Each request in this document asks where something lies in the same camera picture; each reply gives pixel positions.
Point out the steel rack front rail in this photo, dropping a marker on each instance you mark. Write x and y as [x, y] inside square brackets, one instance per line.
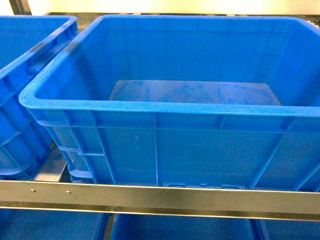
[164, 201]

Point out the blue crate below centre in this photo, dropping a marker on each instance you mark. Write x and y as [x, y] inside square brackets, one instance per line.
[160, 227]

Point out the blue crate below left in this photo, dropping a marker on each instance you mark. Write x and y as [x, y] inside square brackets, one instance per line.
[19, 224]

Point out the blue crate below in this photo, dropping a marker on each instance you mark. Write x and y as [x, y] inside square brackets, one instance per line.
[160, 227]
[19, 224]

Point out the large blue plastic crate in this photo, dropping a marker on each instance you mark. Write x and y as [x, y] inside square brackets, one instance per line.
[186, 101]

